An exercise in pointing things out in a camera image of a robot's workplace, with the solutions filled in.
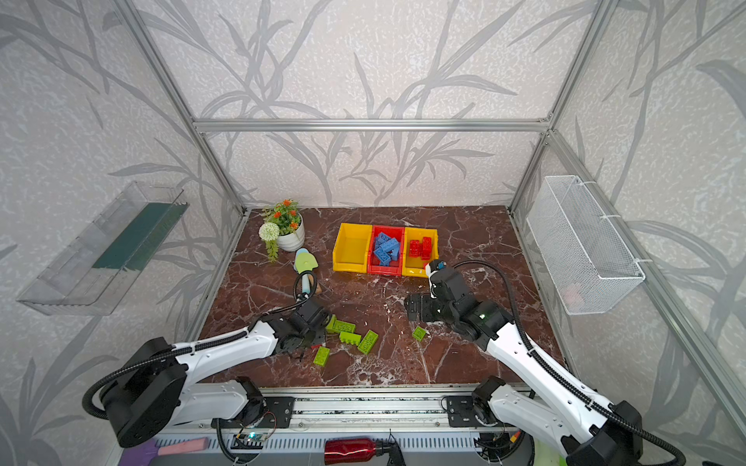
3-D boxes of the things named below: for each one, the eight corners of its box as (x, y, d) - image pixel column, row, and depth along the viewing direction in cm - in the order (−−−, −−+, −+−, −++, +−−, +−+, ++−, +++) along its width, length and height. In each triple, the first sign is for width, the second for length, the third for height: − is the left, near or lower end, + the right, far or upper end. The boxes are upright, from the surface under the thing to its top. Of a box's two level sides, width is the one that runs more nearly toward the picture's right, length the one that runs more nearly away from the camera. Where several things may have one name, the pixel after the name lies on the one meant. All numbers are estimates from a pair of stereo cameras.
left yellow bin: (334, 274, 103) (331, 262, 97) (340, 235, 115) (337, 222, 109) (369, 274, 103) (368, 262, 97) (371, 235, 115) (370, 222, 109)
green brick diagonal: (357, 349, 86) (357, 346, 85) (369, 330, 90) (368, 328, 88) (367, 354, 85) (367, 352, 84) (378, 336, 89) (378, 333, 87)
